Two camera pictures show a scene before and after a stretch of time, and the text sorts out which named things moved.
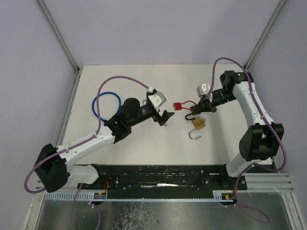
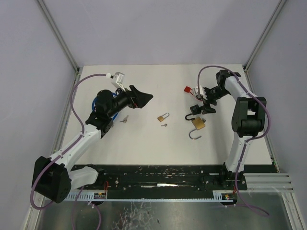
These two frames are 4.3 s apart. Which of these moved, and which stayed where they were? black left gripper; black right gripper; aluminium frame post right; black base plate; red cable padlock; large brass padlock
Moved: black left gripper; red cable padlock; black right gripper
Stayed: aluminium frame post right; black base plate; large brass padlock
